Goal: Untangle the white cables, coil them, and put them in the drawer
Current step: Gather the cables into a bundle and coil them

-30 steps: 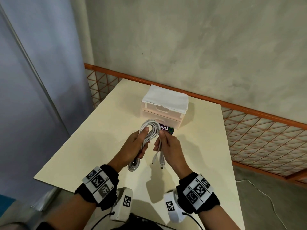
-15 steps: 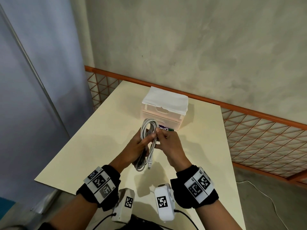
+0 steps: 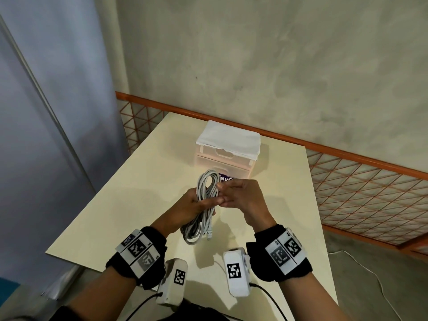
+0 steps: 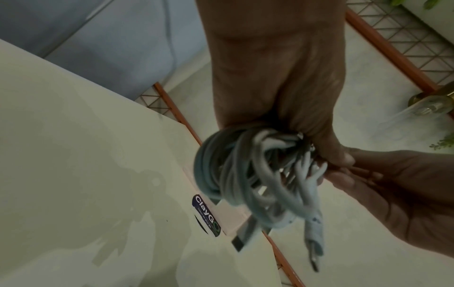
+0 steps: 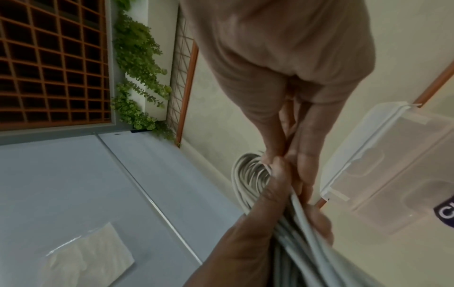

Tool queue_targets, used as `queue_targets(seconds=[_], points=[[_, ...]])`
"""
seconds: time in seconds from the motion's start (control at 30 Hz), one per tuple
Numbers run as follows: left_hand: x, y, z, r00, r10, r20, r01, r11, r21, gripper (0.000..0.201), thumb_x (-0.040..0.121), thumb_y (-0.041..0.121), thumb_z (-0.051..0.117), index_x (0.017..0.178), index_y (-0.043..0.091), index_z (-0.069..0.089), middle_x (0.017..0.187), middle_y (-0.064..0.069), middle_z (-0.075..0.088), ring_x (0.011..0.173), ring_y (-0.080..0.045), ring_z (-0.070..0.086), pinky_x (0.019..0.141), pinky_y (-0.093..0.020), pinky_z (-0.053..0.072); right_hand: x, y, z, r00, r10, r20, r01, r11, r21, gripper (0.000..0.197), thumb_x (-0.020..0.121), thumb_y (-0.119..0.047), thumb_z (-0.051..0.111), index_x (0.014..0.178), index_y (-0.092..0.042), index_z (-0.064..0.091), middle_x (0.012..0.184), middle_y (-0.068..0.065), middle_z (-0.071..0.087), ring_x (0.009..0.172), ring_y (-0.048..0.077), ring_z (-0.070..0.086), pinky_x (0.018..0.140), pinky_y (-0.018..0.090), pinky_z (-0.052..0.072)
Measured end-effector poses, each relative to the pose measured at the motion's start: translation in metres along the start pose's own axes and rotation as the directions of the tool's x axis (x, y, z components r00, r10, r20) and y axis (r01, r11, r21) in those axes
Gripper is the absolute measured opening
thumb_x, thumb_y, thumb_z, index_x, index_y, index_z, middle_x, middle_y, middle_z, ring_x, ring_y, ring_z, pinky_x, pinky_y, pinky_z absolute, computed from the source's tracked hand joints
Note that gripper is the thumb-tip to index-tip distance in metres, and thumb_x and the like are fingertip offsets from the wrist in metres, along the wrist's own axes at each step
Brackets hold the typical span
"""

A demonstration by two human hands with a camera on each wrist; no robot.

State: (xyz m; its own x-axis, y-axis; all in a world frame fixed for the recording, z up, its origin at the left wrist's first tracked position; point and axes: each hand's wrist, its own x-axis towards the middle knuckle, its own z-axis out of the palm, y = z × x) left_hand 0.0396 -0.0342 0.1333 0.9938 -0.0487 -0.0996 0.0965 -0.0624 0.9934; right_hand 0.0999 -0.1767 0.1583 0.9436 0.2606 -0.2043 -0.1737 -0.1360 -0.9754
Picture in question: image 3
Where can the person's right hand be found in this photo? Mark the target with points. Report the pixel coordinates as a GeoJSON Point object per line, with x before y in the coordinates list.
{"type": "Point", "coordinates": [247, 197]}

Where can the person's left hand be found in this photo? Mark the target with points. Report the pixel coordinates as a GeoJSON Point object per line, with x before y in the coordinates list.
{"type": "Point", "coordinates": [187, 210]}

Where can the person's left forearm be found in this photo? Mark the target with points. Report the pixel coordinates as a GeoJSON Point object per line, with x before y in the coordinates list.
{"type": "Point", "coordinates": [100, 297]}

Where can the person's right forearm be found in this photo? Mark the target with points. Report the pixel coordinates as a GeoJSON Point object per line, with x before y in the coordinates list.
{"type": "Point", "coordinates": [311, 297]}

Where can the person's black shirt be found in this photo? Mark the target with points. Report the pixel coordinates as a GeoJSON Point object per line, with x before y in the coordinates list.
{"type": "Point", "coordinates": [187, 312]}

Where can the purple round sticker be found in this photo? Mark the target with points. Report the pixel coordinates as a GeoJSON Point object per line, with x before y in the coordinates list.
{"type": "Point", "coordinates": [227, 178]}

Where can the white folded cloth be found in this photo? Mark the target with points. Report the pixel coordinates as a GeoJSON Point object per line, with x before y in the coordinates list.
{"type": "Point", "coordinates": [230, 140]}

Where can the black marker wristband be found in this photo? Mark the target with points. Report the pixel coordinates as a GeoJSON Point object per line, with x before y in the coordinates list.
{"type": "Point", "coordinates": [138, 255]}
{"type": "Point", "coordinates": [281, 254]}

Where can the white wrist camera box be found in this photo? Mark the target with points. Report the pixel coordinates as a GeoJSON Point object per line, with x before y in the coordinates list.
{"type": "Point", "coordinates": [235, 272]}
{"type": "Point", "coordinates": [174, 282]}

